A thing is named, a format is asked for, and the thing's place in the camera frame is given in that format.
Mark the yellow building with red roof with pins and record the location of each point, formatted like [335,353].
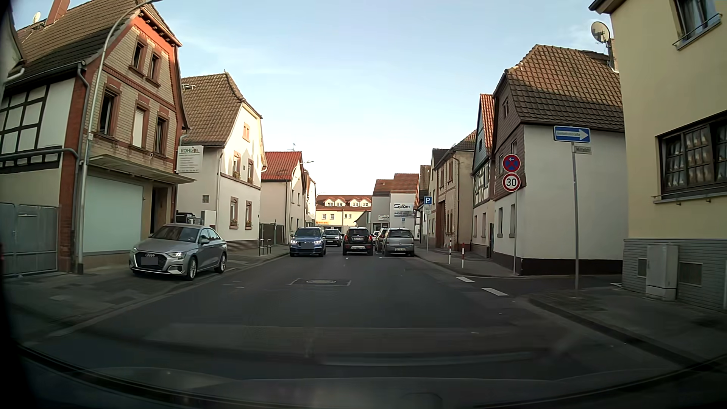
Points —
[342,211]

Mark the white building with billboard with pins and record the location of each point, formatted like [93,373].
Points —
[397,203]

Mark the black car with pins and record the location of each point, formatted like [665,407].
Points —
[358,240]

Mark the grey estate car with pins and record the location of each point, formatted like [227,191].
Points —
[398,241]

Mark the blue parking sign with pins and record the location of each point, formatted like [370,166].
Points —
[427,207]

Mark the blue car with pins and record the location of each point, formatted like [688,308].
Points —
[307,241]

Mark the white house with red roof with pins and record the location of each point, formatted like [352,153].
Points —
[282,193]

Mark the beige house with brown roof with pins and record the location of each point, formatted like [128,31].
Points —
[454,193]

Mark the grey asphalt road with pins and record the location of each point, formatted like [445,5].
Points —
[352,301]

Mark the metal railing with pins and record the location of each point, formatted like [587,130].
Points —
[264,245]

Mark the grey paved pavement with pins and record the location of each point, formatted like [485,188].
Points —
[465,264]
[642,318]
[108,287]

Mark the house with blue gable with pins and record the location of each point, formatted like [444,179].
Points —
[484,182]

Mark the white house with brown roof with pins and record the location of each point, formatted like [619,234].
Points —
[227,165]

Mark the road markings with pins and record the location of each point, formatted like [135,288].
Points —
[495,291]

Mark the car's own bonnet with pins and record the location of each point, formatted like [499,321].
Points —
[363,392]

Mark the silver hatchback car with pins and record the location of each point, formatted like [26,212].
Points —
[180,249]

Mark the white house with slate gable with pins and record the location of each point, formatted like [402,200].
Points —
[562,170]

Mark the half-timbered brick building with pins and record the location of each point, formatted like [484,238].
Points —
[113,130]

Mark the satellite dish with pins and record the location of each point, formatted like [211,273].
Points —
[600,33]

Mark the grey street cabinet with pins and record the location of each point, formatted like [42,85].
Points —
[661,271]

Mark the cream building with dark windows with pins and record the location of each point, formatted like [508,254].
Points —
[670,142]

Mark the grey metal gate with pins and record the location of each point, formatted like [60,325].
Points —
[28,238]

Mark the round road signs on post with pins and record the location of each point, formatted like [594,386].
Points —
[512,176]

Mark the blue arrow sign on post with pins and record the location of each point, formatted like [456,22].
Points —
[575,199]

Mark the grey street lamp post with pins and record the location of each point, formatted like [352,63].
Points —
[90,142]

